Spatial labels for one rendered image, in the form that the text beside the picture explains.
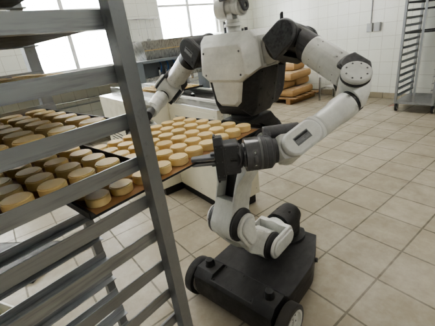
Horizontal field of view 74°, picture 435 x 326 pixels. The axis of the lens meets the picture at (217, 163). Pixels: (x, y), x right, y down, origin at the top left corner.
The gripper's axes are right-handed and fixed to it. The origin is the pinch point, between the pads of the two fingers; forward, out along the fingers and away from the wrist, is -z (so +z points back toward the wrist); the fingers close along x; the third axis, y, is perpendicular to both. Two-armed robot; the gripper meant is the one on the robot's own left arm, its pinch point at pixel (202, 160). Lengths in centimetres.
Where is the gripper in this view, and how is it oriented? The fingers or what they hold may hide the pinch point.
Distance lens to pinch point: 75.9
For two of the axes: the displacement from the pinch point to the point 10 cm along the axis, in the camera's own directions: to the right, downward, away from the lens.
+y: 0.7, 3.8, -9.2
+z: 9.9, -1.4, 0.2
